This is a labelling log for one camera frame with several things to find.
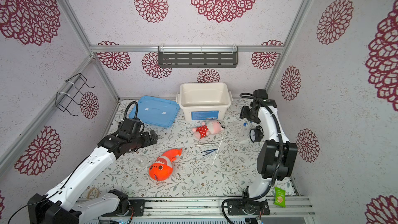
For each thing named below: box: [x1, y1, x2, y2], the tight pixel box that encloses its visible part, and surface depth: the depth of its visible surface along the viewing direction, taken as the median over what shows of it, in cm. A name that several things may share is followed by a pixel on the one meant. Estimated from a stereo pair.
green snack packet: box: [274, 186, 286, 208], surface depth 78 cm
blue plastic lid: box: [128, 95, 180, 129], surface depth 114 cm
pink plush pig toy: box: [191, 120, 226, 139], surface depth 97 cm
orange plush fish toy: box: [148, 148, 183, 182], surface depth 80 cm
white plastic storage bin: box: [176, 82, 234, 122], surface depth 112 cm
